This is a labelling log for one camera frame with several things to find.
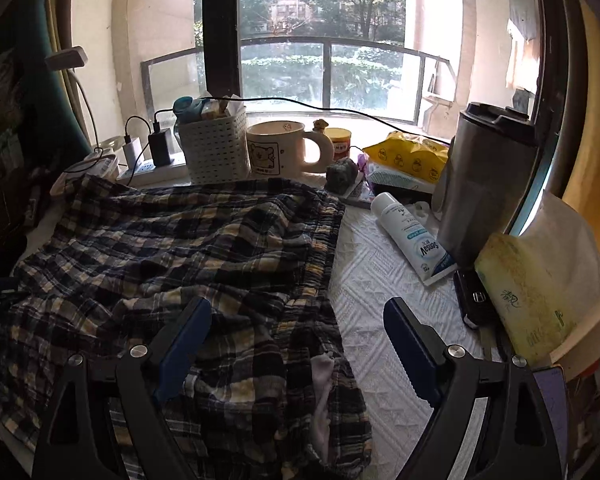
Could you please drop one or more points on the white usb charger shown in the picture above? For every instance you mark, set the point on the white usb charger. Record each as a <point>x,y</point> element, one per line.
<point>133,152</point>

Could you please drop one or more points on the white perforated storage basket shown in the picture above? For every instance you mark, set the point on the white perforated storage basket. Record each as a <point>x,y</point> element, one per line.
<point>215,150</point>

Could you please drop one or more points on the beige lidded food container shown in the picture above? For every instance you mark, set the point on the beige lidded food container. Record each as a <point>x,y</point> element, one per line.
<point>100,164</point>

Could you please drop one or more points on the white textured table cloth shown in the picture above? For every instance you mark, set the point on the white textured table cloth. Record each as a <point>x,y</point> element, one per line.
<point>365,275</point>

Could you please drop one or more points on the small yellow jar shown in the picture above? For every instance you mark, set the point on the small yellow jar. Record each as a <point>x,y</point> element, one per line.
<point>341,141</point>

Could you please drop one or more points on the steel travel tumbler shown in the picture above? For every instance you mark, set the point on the steel travel tumbler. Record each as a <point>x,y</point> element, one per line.
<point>489,166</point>

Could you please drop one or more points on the white desk lamp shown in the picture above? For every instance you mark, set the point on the white desk lamp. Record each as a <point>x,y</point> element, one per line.
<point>67,61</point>

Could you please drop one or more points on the black power adapter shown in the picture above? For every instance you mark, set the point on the black power adapter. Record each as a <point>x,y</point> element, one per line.
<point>159,146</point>

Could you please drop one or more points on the yellow curtain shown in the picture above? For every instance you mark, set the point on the yellow curtain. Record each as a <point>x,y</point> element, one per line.
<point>583,190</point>

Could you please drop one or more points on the white lotion tube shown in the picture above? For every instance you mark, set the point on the white lotion tube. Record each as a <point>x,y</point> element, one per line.
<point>427,257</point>

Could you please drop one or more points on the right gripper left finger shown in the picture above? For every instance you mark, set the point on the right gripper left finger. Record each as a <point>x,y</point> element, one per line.
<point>77,439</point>

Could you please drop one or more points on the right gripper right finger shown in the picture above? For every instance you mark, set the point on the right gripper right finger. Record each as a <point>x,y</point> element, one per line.
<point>516,440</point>

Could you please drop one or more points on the cream cartoon mug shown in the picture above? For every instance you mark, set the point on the cream cartoon mug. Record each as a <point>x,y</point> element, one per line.
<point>276,149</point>

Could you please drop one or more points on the black smartphone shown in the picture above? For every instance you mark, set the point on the black smartphone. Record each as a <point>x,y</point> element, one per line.
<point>475,305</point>

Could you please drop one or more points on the yellow tissue pack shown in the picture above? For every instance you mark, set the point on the yellow tissue pack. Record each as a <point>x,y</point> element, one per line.
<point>543,281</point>

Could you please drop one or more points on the blue plaid pants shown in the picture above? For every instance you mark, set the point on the blue plaid pants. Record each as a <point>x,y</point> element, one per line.
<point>270,394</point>

